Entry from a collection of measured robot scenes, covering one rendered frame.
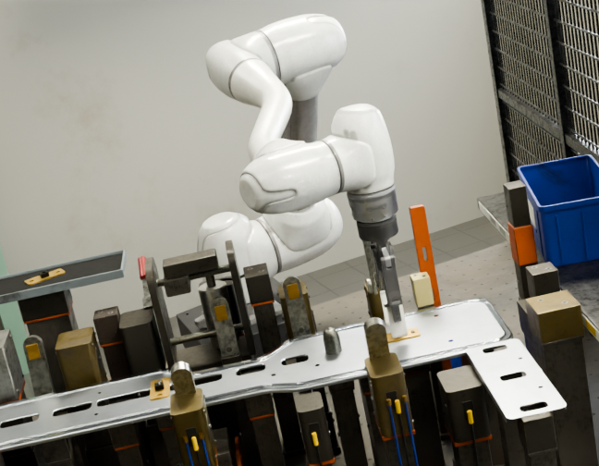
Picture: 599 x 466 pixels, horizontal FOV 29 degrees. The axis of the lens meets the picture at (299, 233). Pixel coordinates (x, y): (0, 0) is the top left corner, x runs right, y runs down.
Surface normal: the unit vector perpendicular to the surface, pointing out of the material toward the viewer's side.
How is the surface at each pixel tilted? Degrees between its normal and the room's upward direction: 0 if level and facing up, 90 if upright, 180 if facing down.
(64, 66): 90
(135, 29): 90
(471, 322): 0
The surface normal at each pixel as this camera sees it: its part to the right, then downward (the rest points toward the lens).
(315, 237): 0.54, 0.58
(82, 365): 0.10, 0.29
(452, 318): -0.19, -0.93
